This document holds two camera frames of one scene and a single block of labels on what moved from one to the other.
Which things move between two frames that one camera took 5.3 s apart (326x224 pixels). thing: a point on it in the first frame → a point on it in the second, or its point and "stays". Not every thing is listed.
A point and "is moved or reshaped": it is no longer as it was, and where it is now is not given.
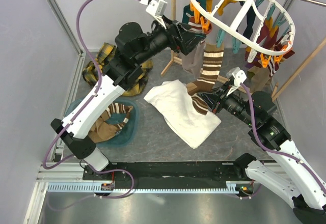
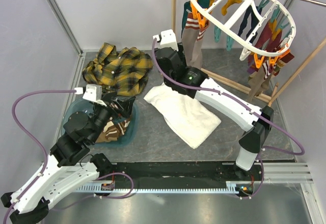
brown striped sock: [213, 54] → [122, 125]
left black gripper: [190, 39] → [126, 104]
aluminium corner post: [60, 16] stays
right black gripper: [212, 99] → [181, 53]
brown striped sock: [116, 108] is moved or reshaped
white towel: [170, 100] stays
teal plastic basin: [129, 130] stays
